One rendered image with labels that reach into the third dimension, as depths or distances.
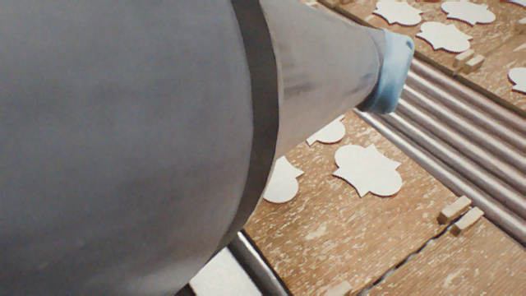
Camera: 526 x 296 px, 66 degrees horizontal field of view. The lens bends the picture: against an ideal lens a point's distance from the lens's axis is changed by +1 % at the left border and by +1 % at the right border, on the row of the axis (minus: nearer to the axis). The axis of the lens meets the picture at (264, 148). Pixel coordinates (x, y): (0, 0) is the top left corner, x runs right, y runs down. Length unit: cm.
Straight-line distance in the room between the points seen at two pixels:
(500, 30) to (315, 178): 74
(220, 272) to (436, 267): 34
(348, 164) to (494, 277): 29
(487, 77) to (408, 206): 45
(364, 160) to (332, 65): 61
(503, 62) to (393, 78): 82
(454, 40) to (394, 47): 81
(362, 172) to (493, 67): 50
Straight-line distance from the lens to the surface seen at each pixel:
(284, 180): 73
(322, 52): 16
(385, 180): 76
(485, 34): 125
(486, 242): 76
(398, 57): 36
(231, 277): 66
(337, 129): 83
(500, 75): 111
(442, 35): 118
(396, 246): 70
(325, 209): 71
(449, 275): 70
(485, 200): 83
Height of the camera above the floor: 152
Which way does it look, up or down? 48 degrees down
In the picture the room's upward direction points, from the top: straight up
